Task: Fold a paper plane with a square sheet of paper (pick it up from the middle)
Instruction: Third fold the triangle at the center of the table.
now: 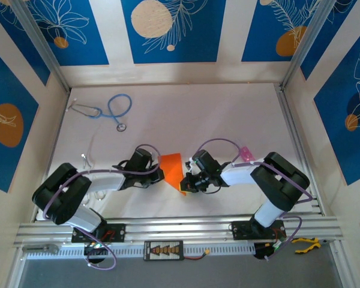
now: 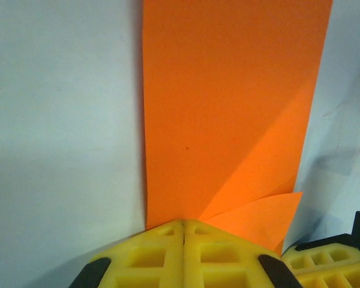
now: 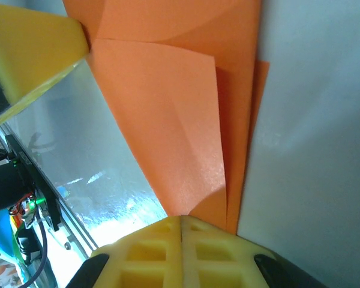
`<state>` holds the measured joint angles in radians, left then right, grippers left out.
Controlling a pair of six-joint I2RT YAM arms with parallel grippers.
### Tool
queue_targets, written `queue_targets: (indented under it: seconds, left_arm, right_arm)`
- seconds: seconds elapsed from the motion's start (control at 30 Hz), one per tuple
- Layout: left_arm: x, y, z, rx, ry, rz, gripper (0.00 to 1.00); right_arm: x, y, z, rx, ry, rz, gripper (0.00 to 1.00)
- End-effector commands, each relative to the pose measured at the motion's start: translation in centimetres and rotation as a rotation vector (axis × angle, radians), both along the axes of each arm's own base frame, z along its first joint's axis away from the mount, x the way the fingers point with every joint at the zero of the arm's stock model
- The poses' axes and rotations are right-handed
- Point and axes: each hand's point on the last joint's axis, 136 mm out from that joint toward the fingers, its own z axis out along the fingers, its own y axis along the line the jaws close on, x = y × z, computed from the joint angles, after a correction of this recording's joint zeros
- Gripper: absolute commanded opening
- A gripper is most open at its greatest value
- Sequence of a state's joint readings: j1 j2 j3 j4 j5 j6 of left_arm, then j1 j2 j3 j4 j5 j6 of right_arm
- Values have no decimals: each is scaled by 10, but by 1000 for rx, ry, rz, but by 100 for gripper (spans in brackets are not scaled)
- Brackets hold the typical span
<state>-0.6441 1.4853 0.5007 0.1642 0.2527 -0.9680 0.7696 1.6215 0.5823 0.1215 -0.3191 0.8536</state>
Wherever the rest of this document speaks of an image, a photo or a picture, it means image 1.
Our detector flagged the orange cloth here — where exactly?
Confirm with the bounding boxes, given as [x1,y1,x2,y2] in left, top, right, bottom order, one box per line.
[158,152,188,196]

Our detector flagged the clear plastic clip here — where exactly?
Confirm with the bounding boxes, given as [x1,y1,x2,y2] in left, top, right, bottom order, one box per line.
[86,191,107,201]

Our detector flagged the pink plastic piece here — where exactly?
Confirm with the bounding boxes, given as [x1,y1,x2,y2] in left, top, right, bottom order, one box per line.
[239,146,256,162]

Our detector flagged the blue stethoscope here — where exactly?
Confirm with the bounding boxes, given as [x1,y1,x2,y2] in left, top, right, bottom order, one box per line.
[66,94,133,133]

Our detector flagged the thin metal clip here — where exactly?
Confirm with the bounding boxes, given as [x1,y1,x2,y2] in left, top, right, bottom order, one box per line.
[80,153,96,168]

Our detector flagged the black power distribution board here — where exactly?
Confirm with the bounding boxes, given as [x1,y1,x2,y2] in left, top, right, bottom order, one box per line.
[143,239,184,261]

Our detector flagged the black controller board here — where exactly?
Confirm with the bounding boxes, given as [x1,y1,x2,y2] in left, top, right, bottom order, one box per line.
[253,242,289,261]
[83,242,109,256]

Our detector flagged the yellow and black pliers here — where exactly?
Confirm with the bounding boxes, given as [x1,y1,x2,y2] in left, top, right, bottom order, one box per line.
[291,236,321,255]

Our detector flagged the aluminium front rail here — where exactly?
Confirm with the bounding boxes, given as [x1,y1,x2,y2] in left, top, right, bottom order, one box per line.
[13,213,344,249]

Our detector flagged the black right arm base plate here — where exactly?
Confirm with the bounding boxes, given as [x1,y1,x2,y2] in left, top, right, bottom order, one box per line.
[231,220,286,241]

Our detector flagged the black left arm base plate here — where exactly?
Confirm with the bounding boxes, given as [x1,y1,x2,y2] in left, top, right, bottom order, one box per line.
[71,223,127,243]

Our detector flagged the red wire with yellow plug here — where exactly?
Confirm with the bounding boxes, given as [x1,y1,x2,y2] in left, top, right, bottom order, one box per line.
[183,248,212,260]

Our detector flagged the slotted grey cable duct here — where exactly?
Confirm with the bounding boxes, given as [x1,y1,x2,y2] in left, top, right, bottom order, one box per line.
[23,242,256,260]

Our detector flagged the aluminium side rail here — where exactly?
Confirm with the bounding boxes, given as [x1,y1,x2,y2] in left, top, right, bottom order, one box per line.
[274,83,324,215]

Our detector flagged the aluminium corner post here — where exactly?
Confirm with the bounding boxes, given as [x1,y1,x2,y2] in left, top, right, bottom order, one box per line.
[279,0,359,91]
[8,0,72,94]

